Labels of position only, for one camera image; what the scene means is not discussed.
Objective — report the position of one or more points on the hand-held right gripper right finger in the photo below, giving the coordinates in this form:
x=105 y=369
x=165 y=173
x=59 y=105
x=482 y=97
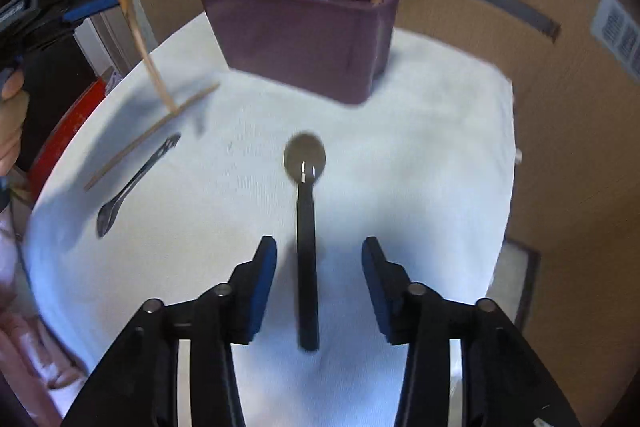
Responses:
x=377 y=287

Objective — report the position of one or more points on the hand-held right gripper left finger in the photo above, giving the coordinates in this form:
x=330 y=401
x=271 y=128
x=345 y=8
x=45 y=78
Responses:
x=262 y=287

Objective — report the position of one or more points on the purple plastic utensil holder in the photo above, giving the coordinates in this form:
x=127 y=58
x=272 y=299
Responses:
x=300 y=42

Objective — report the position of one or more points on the person's left hand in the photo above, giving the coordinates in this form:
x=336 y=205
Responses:
x=10 y=132

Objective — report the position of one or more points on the black appliance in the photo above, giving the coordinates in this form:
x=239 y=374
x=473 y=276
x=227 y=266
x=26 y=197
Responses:
x=55 y=77

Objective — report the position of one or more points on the red container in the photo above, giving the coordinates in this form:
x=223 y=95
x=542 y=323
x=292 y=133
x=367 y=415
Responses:
x=65 y=132

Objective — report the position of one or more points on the white cloth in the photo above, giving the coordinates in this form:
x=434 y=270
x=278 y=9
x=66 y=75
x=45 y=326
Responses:
x=400 y=157

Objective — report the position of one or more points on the small metal spoon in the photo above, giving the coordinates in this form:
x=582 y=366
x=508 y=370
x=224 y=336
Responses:
x=107 y=214

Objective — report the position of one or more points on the wooden kitchen cabinet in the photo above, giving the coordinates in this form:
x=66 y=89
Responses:
x=550 y=157

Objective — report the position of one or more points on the pink clothing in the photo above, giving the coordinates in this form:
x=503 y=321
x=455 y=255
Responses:
x=25 y=357

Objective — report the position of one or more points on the short metal vent grille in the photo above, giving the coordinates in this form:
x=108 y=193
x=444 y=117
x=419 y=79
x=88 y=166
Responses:
x=617 y=34

